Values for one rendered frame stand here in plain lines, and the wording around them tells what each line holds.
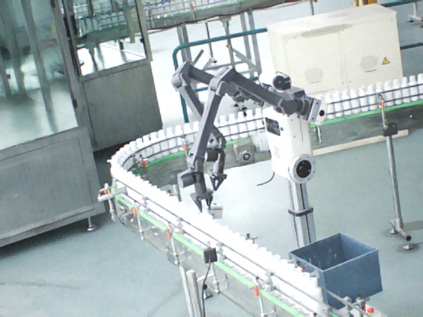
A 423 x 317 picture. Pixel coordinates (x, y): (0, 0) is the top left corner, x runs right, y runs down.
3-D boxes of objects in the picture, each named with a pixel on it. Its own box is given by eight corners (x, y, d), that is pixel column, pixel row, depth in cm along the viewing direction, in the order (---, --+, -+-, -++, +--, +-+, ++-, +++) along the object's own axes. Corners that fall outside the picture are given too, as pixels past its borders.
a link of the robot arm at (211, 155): (226, 136, 490) (216, 141, 497) (206, 136, 484) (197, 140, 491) (228, 159, 487) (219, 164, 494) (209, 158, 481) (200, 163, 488)
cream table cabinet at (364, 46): (389, 118, 953) (375, 3, 916) (411, 134, 894) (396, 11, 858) (283, 142, 942) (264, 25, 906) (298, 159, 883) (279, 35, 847)
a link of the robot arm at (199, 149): (230, 83, 449) (220, 81, 458) (220, 80, 446) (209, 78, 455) (203, 171, 450) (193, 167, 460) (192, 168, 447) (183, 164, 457)
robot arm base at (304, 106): (305, 95, 480) (298, 118, 481) (292, 91, 476) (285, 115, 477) (315, 98, 473) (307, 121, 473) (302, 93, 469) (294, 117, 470)
